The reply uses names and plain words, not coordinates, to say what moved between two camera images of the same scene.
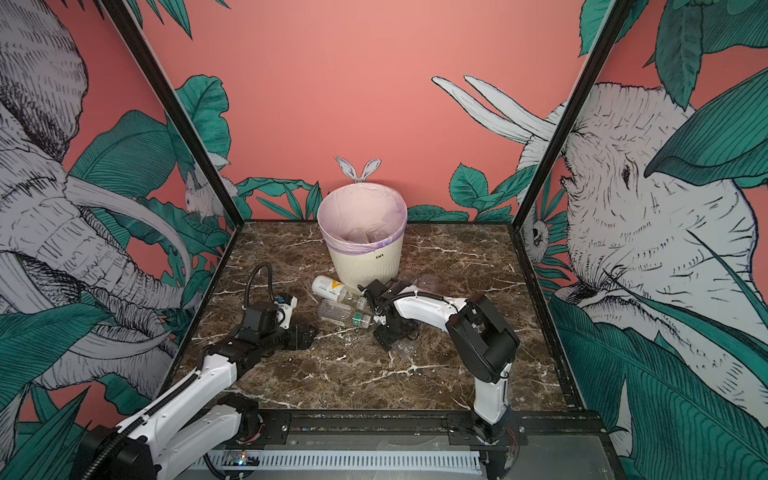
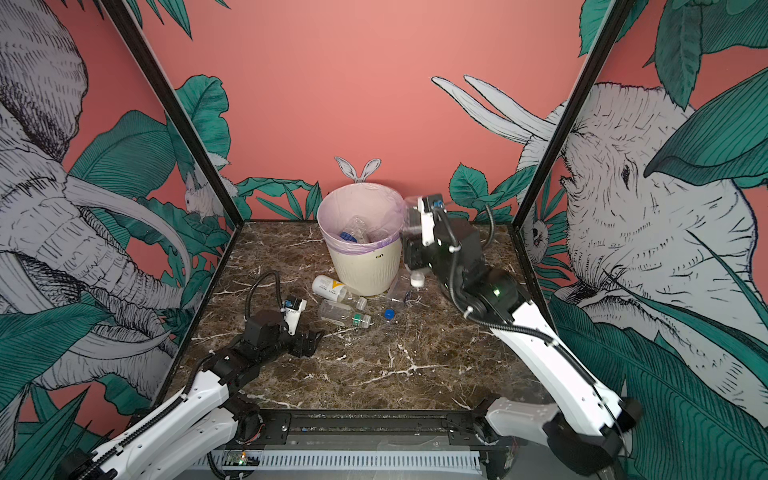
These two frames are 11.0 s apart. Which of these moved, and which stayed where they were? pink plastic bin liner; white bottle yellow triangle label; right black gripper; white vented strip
Moved: right black gripper
Stayed: white vented strip; pink plastic bin liner; white bottle yellow triangle label
